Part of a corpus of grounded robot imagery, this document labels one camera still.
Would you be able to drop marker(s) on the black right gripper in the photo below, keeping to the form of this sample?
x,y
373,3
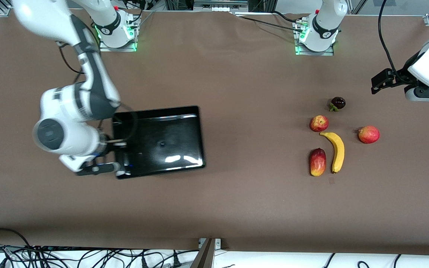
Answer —
x,y
113,148

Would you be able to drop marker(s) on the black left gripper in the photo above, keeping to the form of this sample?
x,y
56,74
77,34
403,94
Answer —
x,y
399,77

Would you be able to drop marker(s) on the black plastic box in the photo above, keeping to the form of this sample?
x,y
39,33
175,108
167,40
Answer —
x,y
162,141

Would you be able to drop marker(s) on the red yellow apple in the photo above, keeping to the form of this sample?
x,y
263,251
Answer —
x,y
319,123

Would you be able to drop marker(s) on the yellow banana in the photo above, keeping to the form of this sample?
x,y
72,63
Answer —
x,y
338,149

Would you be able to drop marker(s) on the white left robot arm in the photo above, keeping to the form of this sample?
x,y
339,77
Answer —
x,y
326,26

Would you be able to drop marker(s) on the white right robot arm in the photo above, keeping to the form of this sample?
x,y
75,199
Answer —
x,y
62,18

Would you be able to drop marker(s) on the dark purple mangosteen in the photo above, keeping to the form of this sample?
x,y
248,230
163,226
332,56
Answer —
x,y
338,102

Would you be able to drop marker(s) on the red pomegranate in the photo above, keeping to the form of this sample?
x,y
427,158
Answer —
x,y
369,134

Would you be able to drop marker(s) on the red yellow mango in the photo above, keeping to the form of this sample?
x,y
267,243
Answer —
x,y
318,162

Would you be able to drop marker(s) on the aluminium profile leg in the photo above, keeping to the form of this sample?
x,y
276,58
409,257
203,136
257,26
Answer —
x,y
204,257

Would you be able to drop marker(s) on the white power strip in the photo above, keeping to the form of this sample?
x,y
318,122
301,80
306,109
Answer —
x,y
220,6

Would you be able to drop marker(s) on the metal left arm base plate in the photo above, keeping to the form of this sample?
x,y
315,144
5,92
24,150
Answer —
x,y
311,53

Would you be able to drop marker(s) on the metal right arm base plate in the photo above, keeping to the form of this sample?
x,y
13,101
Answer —
x,y
117,49

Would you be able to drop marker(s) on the small metal table bracket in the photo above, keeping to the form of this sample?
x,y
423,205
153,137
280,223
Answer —
x,y
217,243

